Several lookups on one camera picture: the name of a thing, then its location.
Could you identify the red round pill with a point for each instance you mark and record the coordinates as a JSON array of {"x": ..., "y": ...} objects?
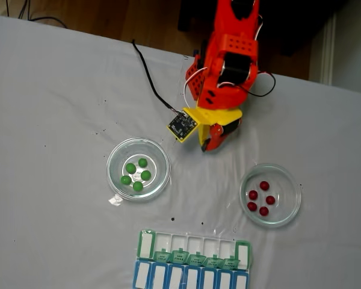
[
  {"x": 264, "y": 185},
  {"x": 270, "y": 200},
  {"x": 263, "y": 211},
  {"x": 251, "y": 206},
  {"x": 253, "y": 194}
]

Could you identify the weekly pill organizer box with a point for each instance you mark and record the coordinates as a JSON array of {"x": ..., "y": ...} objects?
[{"x": 146, "y": 245}]

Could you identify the clear glass dish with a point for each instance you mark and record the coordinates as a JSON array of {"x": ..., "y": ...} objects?
[
  {"x": 156, "y": 156},
  {"x": 285, "y": 186}
]

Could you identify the green round pill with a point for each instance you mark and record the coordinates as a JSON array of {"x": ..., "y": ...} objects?
[
  {"x": 142, "y": 162},
  {"x": 137, "y": 186},
  {"x": 130, "y": 168},
  {"x": 145, "y": 175},
  {"x": 126, "y": 180}
]

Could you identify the clear tape scrap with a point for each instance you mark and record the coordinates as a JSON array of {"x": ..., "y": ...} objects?
[{"x": 115, "y": 200}]

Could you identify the dark wooden furniture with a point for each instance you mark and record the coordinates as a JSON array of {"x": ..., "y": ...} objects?
[{"x": 288, "y": 24}]

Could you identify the white door trim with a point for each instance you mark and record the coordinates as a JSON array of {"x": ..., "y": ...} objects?
[{"x": 328, "y": 54}]

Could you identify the black camera circuit board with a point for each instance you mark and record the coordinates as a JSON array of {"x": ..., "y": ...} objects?
[{"x": 182, "y": 125}]

